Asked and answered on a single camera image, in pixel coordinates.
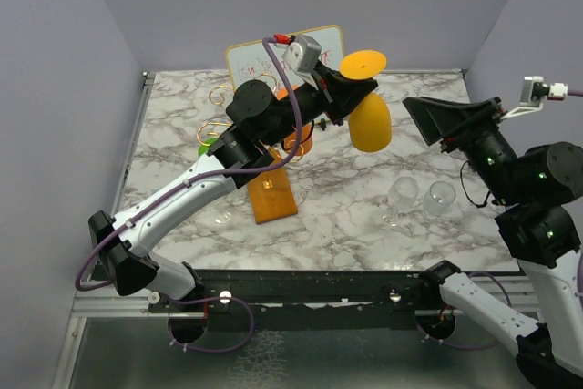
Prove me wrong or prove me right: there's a gold wire wine glass rack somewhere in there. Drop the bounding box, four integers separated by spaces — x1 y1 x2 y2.
196 73 305 163

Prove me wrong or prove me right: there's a green plastic wine glass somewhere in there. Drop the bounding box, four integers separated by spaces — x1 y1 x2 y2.
198 138 218 157

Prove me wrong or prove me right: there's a yellow framed whiteboard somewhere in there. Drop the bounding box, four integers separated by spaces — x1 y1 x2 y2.
225 25 344 93

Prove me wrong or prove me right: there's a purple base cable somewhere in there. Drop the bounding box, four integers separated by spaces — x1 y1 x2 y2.
166 295 255 354
418 270 513 353

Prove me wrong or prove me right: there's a clear wine glass left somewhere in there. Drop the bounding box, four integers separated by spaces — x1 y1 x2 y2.
211 205 234 225

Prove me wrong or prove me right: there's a clear wine glass middle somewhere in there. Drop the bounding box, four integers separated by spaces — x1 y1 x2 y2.
382 176 419 226

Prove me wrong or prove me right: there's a yellow plastic wine glass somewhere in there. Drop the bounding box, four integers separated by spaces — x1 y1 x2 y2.
340 49 392 153

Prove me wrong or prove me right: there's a wooden rack base board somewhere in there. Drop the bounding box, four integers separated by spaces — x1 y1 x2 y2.
247 167 298 224

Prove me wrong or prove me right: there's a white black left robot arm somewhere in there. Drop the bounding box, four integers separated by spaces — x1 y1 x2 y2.
88 63 378 312

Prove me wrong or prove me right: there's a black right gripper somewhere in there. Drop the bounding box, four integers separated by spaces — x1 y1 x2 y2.
402 94 524 202

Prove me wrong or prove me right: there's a clear wine glass right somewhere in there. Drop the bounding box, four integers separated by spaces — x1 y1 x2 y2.
422 181 456 218

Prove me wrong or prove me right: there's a black mounting rail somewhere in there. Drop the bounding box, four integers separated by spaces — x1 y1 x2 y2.
148 270 445 332

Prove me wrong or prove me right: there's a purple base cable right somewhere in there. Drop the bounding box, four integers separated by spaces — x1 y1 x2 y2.
418 270 513 353

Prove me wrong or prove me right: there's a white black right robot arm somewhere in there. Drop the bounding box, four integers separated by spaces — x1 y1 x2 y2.
403 97 582 388

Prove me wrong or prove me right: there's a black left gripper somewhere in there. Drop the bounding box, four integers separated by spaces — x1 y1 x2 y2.
263 58 377 148

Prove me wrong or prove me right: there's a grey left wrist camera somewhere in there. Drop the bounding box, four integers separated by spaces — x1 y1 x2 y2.
282 34 322 88

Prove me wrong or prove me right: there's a clear wine glass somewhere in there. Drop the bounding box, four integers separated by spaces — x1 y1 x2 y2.
382 176 419 226
211 205 234 225
422 181 456 218

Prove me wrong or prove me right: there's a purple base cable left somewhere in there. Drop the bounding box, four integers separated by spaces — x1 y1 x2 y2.
166 295 255 354

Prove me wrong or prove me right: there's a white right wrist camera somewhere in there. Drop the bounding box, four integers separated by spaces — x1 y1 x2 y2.
503 76 568 119

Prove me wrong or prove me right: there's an orange plastic wine glass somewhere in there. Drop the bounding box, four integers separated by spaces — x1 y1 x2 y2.
276 87 314 161

